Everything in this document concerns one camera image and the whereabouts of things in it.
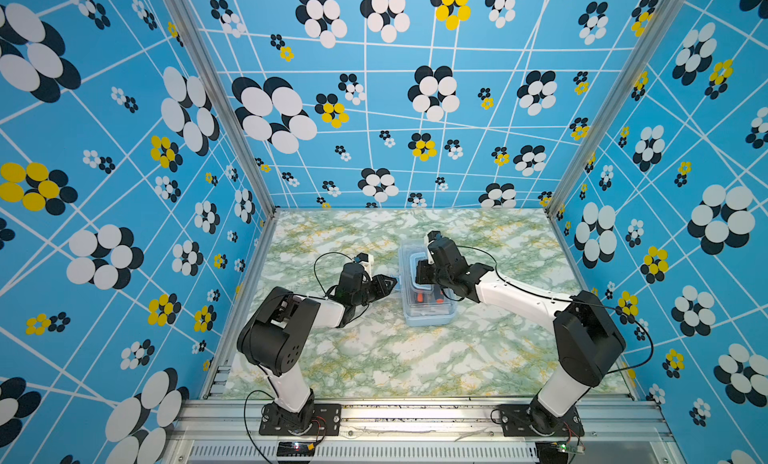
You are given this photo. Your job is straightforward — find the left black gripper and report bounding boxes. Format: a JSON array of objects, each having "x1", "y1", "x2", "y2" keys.
[{"x1": 351, "y1": 275, "x2": 396, "y2": 310}]

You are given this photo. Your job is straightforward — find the orange black screwdriver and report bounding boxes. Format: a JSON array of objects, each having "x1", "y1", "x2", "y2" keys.
[{"x1": 425, "y1": 288, "x2": 445, "y2": 305}]

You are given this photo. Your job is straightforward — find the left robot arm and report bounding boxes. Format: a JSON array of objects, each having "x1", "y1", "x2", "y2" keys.
[{"x1": 236, "y1": 261, "x2": 397, "y2": 435}]

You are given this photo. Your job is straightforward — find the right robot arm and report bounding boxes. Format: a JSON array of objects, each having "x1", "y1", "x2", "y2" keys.
[{"x1": 416, "y1": 231, "x2": 626, "y2": 436}]

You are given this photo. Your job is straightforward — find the left green circuit board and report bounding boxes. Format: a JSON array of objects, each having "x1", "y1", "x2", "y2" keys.
[{"x1": 277, "y1": 441, "x2": 316, "y2": 458}]

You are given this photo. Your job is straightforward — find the green circuit board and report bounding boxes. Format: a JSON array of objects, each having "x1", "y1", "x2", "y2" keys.
[
  {"x1": 536, "y1": 442, "x2": 585, "y2": 464},
  {"x1": 277, "y1": 441, "x2": 316, "y2": 458}
]

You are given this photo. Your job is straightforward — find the right green circuit board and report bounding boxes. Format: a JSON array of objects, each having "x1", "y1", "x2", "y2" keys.
[{"x1": 536, "y1": 442, "x2": 585, "y2": 464}]

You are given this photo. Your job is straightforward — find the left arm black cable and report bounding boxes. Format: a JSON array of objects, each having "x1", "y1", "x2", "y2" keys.
[{"x1": 242, "y1": 251, "x2": 361, "y2": 464}]

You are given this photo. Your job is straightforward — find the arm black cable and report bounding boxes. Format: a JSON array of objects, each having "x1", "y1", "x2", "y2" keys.
[
  {"x1": 242, "y1": 251, "x2": 361, "y2": 464},
  {"x1": 458, "y1": 244, "x2": 655, "y2": 375}
]

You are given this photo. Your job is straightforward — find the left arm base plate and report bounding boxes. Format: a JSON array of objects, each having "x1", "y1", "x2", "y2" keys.
[{"x1": 258, "y1": 403, "x2": 342, "y2": 437}]

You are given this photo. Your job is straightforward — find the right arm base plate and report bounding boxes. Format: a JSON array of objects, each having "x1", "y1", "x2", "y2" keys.
[{"x1": 491, "y1": 404, "x2": 585, "y2": 438}]

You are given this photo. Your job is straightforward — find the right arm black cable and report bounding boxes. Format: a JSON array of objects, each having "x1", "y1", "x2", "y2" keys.
[{"x1": 458, "y1": 244, "x2": 655, "y2": 375}]

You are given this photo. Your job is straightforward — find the aluminium front rail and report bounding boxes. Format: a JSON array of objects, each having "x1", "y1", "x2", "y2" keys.
[{"x1": 162, "y1": 395, "x2": 684, "y2": 463}]

